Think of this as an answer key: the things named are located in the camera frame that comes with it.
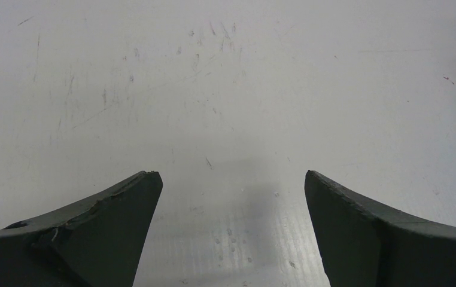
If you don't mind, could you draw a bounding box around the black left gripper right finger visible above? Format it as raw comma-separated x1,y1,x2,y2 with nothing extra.
305,170,456,286

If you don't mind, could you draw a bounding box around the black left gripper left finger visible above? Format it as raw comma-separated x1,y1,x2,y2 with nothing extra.
0,172,163,286

